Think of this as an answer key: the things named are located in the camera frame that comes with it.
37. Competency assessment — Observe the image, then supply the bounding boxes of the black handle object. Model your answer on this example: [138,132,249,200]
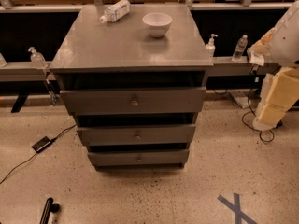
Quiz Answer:
[39,197,60,224]

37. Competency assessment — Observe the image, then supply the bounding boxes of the grey top drawer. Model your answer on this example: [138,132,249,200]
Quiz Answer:
[61,88,206,115]

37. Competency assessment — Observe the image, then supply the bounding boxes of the grey drawer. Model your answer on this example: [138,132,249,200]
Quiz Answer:
[61,88,206,115]
[88,149,189,166]
[77,124,195,146]

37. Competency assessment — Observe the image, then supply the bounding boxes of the white paper packet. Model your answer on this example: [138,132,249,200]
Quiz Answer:
[249,52,264,66]

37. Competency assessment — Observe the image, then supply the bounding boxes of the grey bottom drawer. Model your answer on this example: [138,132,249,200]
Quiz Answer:
[88,149,189,166]

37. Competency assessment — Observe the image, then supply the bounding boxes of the black power adapter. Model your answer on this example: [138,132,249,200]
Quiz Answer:
[32,136,52,153]

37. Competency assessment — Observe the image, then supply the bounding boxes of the white ceramic bowl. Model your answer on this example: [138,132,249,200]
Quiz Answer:
[142,12,172,37]

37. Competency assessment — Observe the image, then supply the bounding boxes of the white pump sanitizer bottle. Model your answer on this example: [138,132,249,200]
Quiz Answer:
[206,34,217,58]

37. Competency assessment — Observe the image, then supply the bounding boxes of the upright clear water bottle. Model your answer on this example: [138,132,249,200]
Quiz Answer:
[232,35,248,62]

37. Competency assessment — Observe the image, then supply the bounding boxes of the clear container far left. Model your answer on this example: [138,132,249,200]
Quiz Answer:
[0,53,7,67]

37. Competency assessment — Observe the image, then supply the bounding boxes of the clear pump bottle left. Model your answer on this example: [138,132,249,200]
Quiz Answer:
[28,47,48,69]

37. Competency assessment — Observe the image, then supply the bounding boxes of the black adapter cable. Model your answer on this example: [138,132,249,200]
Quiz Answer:
[0,123,78,185]

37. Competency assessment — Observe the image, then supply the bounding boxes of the lying clear water bottle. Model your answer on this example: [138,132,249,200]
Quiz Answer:
[100,0,131,23]

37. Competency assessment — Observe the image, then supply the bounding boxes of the grey drawer cabinet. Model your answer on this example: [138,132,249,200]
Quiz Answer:
[49,3,214,173]

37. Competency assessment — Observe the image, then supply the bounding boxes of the grey middle drawer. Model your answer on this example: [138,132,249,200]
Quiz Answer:
[77,124,195,146]

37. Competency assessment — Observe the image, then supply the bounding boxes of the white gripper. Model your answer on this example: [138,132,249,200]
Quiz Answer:
[248,28,299,131]

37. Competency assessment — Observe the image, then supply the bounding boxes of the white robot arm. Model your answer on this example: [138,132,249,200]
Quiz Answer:
[248,1,299,131]

